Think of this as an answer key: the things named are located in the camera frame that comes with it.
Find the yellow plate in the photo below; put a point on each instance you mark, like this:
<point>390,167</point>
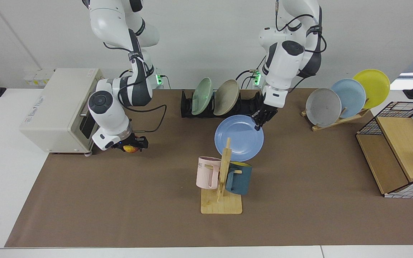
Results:
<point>375,86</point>

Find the red yellow apple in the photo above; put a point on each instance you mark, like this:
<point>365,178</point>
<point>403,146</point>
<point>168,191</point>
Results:
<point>132,148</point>

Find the light blue plate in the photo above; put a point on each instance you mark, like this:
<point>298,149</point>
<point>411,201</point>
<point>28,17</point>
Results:
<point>351,95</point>

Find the pale toaster oven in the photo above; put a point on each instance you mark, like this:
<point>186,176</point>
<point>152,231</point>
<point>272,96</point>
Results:
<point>52,114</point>

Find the beige plate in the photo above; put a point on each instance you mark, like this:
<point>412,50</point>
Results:
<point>226,97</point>

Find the wooden cup stand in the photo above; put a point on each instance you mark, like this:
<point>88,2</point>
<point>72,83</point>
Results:
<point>224,206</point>

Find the green plate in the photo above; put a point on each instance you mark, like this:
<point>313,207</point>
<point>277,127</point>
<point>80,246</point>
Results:
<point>202,96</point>

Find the black dish rack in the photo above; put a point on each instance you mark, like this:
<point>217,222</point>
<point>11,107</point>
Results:
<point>247,105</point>

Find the dark blue cup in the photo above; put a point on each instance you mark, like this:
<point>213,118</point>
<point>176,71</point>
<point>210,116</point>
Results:
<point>240,181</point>

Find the pink cup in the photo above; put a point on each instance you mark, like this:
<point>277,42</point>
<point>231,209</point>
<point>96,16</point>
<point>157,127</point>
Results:
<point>206,173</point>

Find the white wall socket box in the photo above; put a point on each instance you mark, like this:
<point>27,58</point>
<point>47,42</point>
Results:
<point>36,79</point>

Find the brown table cloth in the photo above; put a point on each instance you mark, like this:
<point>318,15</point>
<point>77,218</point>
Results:
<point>299,215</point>

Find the wooden plate rack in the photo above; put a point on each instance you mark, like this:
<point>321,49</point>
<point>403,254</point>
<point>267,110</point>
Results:
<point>335,122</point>

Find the grey plate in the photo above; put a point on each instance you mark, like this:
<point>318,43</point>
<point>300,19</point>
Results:
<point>323,107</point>

